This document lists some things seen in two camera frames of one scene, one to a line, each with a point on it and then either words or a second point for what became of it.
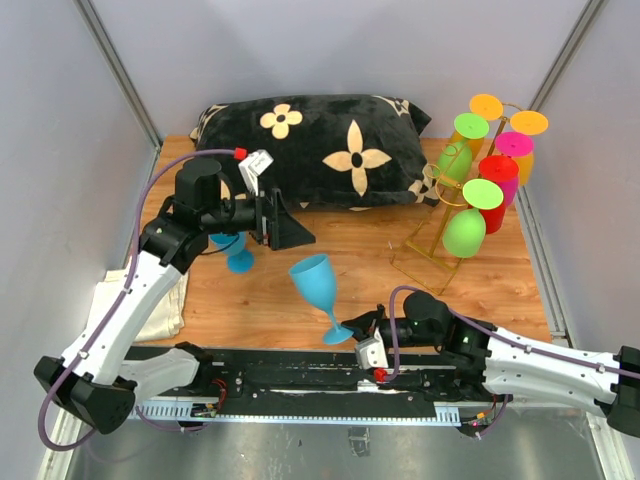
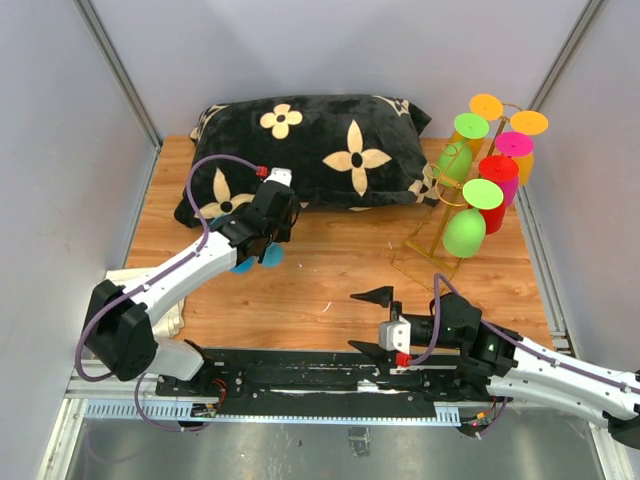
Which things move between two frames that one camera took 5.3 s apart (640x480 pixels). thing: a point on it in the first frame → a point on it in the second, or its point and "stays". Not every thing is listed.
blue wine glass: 314,275 → 274,255
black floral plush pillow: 338,151 stays
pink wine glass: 515,144 stays
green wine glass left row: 454,162 stays
